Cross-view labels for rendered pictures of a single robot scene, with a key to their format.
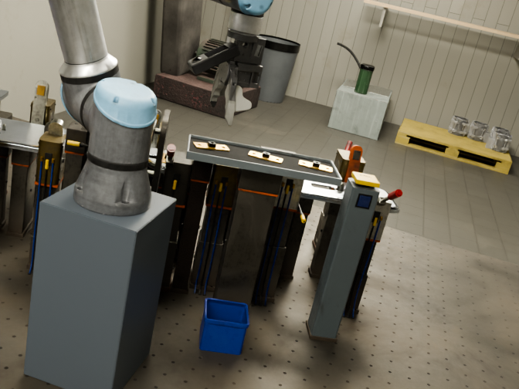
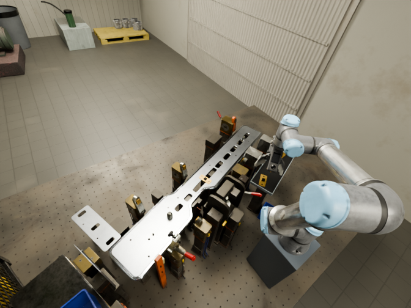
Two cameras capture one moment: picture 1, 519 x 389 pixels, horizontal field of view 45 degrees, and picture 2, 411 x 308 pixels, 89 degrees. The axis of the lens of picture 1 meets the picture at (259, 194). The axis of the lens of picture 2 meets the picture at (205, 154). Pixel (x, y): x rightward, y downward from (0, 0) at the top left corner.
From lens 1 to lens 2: 1.63 m
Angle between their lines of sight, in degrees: 49
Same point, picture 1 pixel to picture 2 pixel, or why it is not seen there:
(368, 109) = (82, 34)
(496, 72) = not seen: outside the picture
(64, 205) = (299, 261)
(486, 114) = (122, 12)
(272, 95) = (24, 44)
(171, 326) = (253, 225)
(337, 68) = (43, 13)
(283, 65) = (18, 24)
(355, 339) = not seen: hidden behind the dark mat
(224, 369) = not seen: hidden behind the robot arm
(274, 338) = (267, 199)
